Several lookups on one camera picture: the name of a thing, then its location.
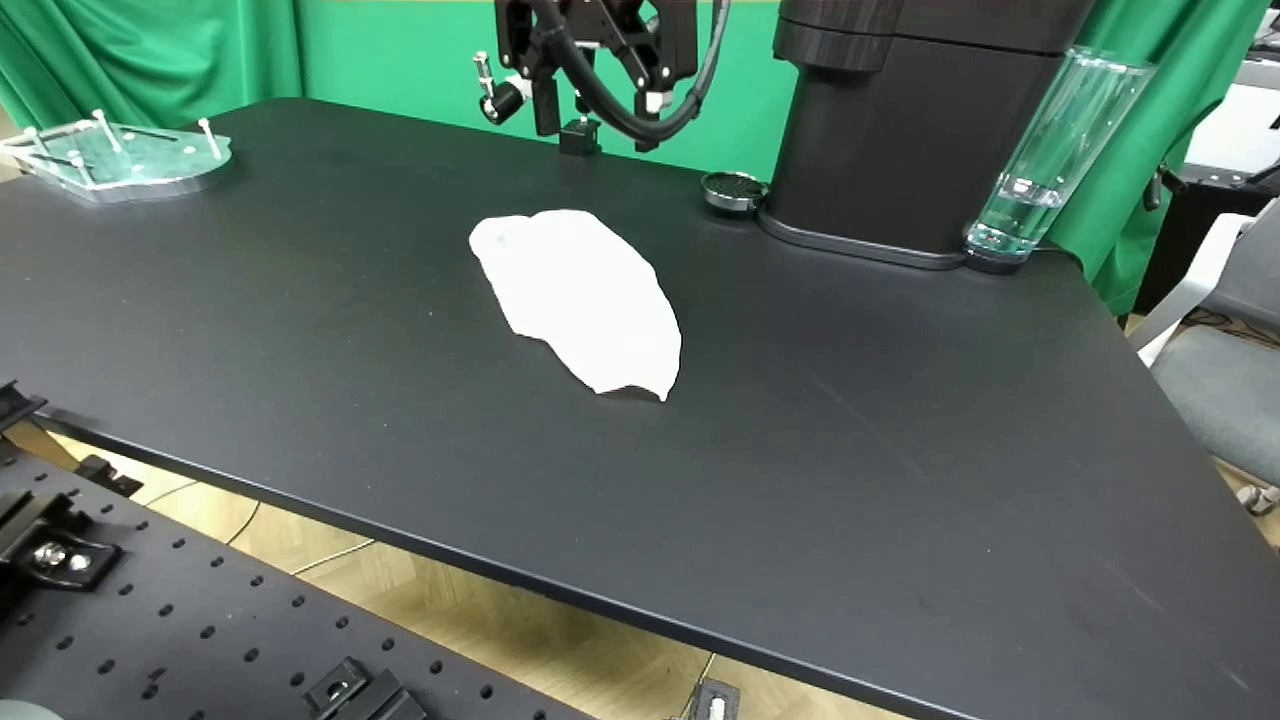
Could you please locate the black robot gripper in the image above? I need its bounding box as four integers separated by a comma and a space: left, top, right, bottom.
492, 0, 698, 139

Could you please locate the white cloth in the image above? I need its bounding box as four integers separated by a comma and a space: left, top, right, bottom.
465, 205, 682, 404

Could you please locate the small black round cap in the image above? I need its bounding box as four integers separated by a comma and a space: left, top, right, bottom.
698, 168, 771, 219

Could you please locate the green flat backdrop screen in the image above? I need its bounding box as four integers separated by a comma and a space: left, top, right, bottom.
290, 0, 803, 185

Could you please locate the black coffee machine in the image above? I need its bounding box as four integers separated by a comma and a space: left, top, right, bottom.
755, 0, 1100, 277

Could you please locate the clear water tank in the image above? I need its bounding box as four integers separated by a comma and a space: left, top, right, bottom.
959, 45, 1157, 265

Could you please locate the green draped curtain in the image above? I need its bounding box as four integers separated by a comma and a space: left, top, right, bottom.
0, 0, 307, 138
1045, 0, 1271, 322

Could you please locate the clear plastic tray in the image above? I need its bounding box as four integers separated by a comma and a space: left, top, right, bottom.
8, 109, 236, 195

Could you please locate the silver floor outlet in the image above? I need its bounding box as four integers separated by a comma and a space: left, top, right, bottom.
682, 680, 744, 720

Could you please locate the small black mounting block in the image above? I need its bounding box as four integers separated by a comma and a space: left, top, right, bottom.
70, 451, 145, 499

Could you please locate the white desk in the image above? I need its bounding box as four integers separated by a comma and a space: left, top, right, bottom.
1179, 56, 1280, 194

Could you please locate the black perforated breadboard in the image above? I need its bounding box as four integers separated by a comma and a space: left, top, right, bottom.
0, 431, 591, 720

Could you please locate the grey office chair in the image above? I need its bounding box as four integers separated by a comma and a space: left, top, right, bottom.
1131, 195, 1280, 520

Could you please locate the black clamp with silver bolts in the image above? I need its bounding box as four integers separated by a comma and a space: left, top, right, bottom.
0, 489, 129, 593

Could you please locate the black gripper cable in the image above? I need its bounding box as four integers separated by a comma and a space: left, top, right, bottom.
529, 0, 737, 153

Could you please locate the black square bracket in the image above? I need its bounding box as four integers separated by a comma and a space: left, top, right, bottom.
299, 653, 436, 720

